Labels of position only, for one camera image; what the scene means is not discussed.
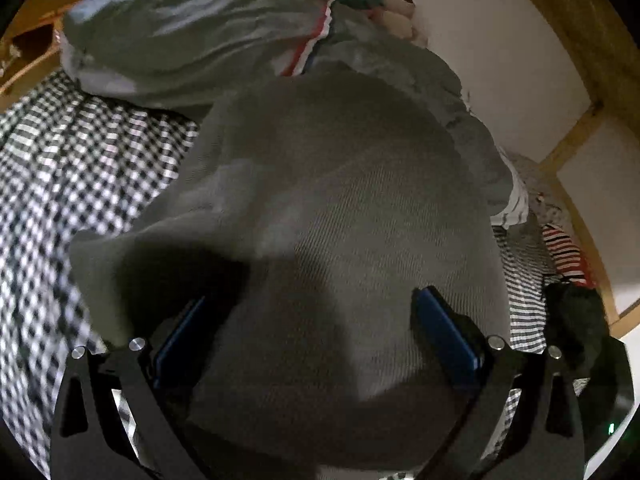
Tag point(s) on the grey duvet with striped end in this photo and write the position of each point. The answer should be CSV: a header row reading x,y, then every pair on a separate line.
x,y
190,35

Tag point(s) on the black white checkered bed sheet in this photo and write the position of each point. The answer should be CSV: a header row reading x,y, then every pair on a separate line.
x,y
75,170

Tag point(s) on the grey sweatshirt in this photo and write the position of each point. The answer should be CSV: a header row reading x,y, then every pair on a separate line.
x,y
325,200

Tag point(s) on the red black striped garment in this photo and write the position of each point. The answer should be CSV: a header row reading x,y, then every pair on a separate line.
x,y
570,255

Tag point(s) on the wooden bed frame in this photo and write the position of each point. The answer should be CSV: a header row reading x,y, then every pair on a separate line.
x,y
565,25

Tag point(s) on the grey patterned cloth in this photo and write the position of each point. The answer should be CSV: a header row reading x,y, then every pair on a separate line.
x,y
542,190

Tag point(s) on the pink plush toy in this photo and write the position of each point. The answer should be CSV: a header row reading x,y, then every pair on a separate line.
x,y
400,15

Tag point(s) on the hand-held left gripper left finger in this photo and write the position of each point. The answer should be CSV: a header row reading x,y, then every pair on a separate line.
x,y
177,335

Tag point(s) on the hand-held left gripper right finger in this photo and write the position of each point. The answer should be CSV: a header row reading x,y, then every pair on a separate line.
x,y
445,335

